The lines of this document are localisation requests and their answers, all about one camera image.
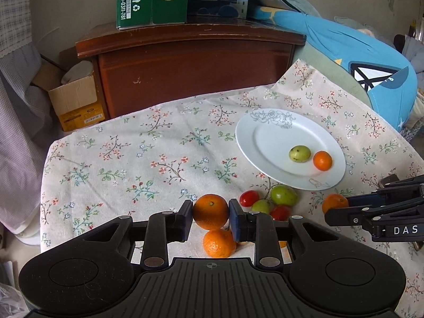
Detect flat cardboard piece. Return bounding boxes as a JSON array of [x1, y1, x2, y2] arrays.
[[31, 49, 78, 91]]

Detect oblong green jujube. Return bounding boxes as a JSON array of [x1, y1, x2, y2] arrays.
[[251, 199, 272, 215]]

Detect blue cushion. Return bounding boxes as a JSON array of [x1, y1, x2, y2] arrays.
[[248, 5, 418, 133]]

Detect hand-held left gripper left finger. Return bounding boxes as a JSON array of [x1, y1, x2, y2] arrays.
[[76, 200, 194, 270]]

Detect white cloth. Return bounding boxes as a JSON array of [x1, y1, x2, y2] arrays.
[[60, 61, 94, 85]]

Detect clear plastic bag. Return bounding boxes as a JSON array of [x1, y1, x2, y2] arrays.
[[0, 262, 29, 318]]

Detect green cardboard carton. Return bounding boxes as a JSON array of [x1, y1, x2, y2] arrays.
[[116, 0, 189, 30]]

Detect white oval plate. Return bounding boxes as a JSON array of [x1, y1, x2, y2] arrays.
[[235, 109, 346, 191]]

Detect pale green jujube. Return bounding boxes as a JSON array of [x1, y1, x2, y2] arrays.
[[289, 145, 312, 164]]

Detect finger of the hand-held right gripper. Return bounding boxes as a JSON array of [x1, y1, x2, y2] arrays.
[[346, 176, 424, 211], [325, 206, 424, 229]]

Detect large orange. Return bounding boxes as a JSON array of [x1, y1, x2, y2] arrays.
[[193, 194, 230, 231]]

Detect red cherry tomato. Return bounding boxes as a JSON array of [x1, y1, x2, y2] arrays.
[[239, 190, 259, 207], [270, 205, 292, 222]]

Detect pale green bedding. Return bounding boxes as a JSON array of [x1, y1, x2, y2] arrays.
[[291, 36, 372, 113]]

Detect floral tablecloth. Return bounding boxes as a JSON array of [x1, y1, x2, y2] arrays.
[[40, 59, 424, 318]]

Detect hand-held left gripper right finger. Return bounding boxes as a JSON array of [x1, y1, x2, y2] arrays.
[[228, 199, 347, 269]]

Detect grey checkered cloth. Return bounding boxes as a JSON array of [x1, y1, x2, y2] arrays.
[[0, 0, 65, 237]]

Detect dark smartphone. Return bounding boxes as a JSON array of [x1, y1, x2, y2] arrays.
[[379, 174, 402, 187]]

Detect open cardboard box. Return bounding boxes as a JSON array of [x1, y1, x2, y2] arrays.
[[48, 73, 107, 132]]

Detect brown wooden cabinet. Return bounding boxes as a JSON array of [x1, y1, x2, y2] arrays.
[[76, 18, 307, 120]]

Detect large round green jujube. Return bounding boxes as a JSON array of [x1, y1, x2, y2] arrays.
[[271, 185, 299, 207]]

